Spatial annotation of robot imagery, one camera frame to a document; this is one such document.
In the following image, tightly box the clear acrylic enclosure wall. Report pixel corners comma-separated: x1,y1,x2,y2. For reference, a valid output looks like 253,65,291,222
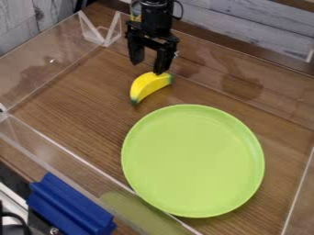
0,110,202,235

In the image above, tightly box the green round plate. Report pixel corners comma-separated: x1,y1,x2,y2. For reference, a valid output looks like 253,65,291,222
122,105,265,218

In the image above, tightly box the yellow labelled tin can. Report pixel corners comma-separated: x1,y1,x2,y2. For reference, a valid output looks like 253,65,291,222
130,7,142,22

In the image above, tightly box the blue plastic clamp block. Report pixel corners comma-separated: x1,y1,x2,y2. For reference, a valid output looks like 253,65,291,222
27,173,116,235

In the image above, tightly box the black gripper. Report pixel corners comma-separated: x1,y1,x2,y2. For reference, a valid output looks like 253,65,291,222
126,0,180,75

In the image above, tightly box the clear acrylic corner bracket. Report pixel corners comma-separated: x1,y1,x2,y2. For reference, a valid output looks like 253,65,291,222
79,11,122,48

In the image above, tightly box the yellow toy banana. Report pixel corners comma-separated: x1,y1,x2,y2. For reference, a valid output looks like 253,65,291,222
130,72,172,105

